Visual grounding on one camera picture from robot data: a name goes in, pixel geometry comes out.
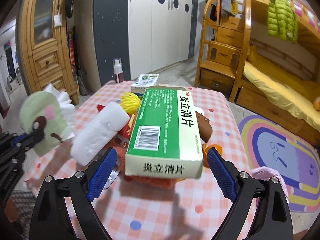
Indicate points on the yellow spiky ball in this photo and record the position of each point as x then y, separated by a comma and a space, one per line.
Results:
130, 102

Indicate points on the small green white carton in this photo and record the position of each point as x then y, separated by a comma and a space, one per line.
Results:
143, 82

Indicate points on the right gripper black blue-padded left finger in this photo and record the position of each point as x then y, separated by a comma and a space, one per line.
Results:
50, 218

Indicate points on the yellow bed sheet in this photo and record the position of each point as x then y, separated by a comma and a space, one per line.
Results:
282, 95

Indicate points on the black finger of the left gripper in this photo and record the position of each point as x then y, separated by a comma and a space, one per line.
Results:
34, 138

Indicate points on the white crumpled tissue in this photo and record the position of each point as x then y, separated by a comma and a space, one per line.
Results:
67, 108

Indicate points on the rainbow oval rug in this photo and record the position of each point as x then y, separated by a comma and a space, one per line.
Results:
268, 144

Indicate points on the white wardrobe with portholes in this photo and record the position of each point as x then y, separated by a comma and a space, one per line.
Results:
145, 35

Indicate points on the pink checkered tablecloth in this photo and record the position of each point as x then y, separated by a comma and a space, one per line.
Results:
193, 209

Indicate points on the lime green puffer jacket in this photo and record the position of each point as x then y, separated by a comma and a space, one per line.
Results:
282, 22

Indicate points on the white foam block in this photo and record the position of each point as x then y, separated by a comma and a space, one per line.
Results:
98, 132

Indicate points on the red Ultraman book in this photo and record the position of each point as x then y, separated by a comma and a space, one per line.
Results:
125, 127

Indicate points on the brown leather pouch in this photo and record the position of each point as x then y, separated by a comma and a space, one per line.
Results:
205, 128

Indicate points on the wooden bunk bed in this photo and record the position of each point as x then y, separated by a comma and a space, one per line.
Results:
294, 64

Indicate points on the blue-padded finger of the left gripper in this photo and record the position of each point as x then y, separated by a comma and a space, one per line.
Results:
18, 141

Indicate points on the green white medicine box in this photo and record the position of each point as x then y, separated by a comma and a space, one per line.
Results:
165, 140

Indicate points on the wooden stair drawers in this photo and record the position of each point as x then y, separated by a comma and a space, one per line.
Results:
221, 43

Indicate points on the green plush mitten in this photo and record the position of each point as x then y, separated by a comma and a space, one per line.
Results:
41, 110

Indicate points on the white spray bottle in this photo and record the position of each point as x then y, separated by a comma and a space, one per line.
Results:
118, 70

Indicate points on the silver pill blister pack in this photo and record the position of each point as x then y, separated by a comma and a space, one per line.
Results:
111, 176

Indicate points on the wooden glass-door cabinet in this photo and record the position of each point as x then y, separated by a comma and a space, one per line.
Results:
41, 38

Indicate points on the orange knitted glove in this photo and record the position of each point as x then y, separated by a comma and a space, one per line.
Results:
156, 182

